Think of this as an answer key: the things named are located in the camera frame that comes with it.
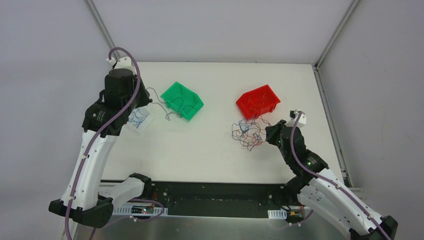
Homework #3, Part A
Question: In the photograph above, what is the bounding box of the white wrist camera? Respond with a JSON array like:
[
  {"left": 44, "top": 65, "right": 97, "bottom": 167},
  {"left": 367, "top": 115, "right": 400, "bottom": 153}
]
[
  {"left": 106, "top": 56, "right": 137, "bottom": 75},
  {"left": 286, "top": 109, "right": 307, "bottom": 128}
]

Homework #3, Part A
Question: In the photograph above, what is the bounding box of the green plastic bin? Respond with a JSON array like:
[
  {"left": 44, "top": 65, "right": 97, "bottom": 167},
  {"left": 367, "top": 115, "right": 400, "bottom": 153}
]
[{"left": 160, "top": 81, "right": 204, "bottom": 121}]

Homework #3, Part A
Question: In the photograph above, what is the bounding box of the purple wire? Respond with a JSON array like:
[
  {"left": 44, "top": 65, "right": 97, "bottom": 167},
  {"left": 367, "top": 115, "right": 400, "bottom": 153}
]
[
  {"left": 145, "top": 87, "right": 200, "bottom": 122},
  {"left": 173, "top": 94, "right": 200, "bottom": 115}
]

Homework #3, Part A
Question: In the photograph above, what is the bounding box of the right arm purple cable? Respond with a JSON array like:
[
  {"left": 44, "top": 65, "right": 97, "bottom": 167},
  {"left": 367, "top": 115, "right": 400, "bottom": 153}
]
[{"left": 289, "top": 110, "right": 393, "bottom": 240}]

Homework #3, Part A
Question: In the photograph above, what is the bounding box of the clear plastic bin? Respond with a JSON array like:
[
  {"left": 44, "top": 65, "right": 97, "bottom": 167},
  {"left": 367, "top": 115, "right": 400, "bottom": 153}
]
[{"left": 126, "top": 106, "right": 154, "bottom": 135}]

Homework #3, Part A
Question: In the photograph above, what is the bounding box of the slotted cable duct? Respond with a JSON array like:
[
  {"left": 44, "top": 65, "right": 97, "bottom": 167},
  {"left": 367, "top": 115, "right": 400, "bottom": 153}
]
[
  {"left": 267, "top": 209, "right": 287, "bottom": 220},
  {"left": 112, "top": 204, "right": 168, "bottom": 217}
]

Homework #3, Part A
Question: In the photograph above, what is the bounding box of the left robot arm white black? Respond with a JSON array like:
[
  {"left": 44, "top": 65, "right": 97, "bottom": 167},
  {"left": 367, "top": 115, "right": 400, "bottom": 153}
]
[{"left": 48, "top": 68, "right": 153, "bottom": 229}]

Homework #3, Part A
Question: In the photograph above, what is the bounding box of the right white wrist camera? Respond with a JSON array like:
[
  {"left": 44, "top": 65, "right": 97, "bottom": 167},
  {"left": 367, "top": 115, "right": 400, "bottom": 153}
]
[{"left": 286, "top": 109, "right": 307, "bottom": 128}]

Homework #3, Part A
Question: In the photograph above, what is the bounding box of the orange wire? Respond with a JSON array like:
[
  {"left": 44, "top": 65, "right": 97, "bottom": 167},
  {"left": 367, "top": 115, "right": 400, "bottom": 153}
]
[
  {"left": 248, "top": 92, "right": 274, "bottom": 112},
  {"left": 240, "top": 115, "right": 269, "bottom": 148}
]

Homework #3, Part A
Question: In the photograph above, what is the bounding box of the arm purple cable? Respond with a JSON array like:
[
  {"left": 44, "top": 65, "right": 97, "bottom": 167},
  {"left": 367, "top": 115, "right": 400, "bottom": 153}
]
[
  {"left": 289, "top": 110, "right": 393, "bottom": 240},
  {"left": 64, "top": 46, "right": 142, "bottom": 240}
]

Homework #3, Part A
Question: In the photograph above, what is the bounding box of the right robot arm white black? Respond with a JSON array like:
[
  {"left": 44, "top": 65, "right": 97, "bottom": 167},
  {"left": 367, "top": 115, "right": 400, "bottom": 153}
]
[{"left": 265, "top": 120, "right": 399, "bottom": 240}]

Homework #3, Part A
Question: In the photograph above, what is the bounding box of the right slotted cable duct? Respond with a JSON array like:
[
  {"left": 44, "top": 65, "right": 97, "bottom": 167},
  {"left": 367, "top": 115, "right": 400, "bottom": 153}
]
[{"left": 267, "top": 209, "right": 287, "bottom": 220}]

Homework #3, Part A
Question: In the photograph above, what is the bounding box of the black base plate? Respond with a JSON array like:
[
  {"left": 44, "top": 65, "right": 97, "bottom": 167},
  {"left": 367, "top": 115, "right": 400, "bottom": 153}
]
[{"left": 141, "top": 181, "right": 300, "bottom": 219}]

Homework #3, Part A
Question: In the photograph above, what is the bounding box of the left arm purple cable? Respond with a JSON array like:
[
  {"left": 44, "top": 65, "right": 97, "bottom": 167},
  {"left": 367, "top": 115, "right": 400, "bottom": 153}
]
[{"left": 64, "top": 46, "right": 142, "bottom": 240}]

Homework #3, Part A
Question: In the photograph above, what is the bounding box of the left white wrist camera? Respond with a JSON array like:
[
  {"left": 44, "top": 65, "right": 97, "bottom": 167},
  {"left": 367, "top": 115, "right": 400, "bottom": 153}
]
[{"left": 106, "top": 56, "right": 137, "bottom": 75}]

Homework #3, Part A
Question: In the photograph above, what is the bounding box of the red plastic bin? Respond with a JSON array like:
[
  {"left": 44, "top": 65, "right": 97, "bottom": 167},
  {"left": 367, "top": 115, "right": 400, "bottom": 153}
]
[{"left": 235, "top": 84, "right": 281, "bottom": 120}]

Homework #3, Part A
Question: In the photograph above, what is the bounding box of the left slotted cable duct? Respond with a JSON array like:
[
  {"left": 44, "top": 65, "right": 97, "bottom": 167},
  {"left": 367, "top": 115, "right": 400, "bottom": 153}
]
[{"left": 112, "top": 204, "right": 168, "bottom": 217}]

